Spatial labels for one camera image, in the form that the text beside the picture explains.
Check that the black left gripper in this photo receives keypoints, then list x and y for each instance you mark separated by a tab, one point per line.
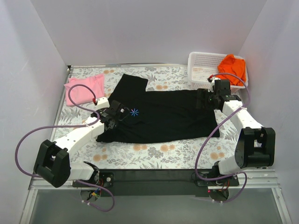
120	109

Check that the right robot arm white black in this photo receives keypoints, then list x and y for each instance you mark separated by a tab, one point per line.
255	147

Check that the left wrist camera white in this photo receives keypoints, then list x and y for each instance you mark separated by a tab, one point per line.
101	103

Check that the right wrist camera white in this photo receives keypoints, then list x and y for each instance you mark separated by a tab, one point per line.
211	81

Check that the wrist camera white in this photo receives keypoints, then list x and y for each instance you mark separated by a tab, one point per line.
211	81
101	103

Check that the pink folded t shirt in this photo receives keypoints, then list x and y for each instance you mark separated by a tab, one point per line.
81	95

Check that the white plastic laundry basket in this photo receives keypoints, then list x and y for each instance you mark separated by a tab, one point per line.
202	65

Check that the aluminium frame rail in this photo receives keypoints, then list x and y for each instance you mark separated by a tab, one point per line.
159	197

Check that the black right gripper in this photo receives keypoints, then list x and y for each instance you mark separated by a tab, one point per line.
202	99

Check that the orange t shirt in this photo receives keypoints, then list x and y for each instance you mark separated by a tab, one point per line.
235	66

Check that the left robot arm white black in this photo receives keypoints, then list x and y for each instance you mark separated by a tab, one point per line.
53	162

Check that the floral patterned table mat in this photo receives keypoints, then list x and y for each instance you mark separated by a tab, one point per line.
181	154

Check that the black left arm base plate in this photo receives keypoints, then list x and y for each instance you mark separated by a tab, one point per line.
103	179

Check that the black t shirt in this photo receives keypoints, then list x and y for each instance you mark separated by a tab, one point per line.
157	116

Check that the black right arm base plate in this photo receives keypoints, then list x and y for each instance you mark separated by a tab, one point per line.
222	183

